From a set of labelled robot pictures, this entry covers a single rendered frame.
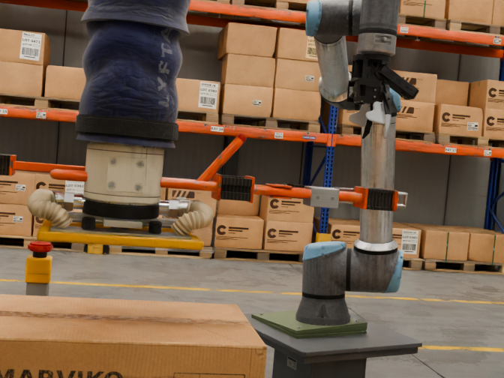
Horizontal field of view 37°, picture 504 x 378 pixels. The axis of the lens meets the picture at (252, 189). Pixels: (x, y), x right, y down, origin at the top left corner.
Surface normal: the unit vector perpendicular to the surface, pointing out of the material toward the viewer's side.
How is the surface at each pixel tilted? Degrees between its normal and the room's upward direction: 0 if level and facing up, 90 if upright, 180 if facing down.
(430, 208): 90
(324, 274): 89
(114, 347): 90
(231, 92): 87
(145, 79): 74
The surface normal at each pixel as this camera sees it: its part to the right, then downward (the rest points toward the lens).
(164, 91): 0.88, -0.12
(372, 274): -0.18, 0.21
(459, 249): 0.17, 0.10
